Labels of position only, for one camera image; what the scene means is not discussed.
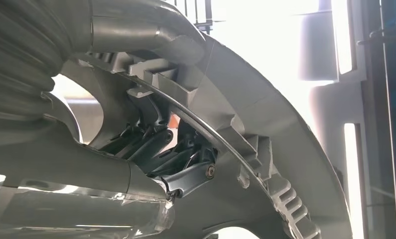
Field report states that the black metal railing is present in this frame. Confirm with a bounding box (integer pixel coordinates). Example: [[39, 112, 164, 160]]
[[164, 0, 226, 35]]

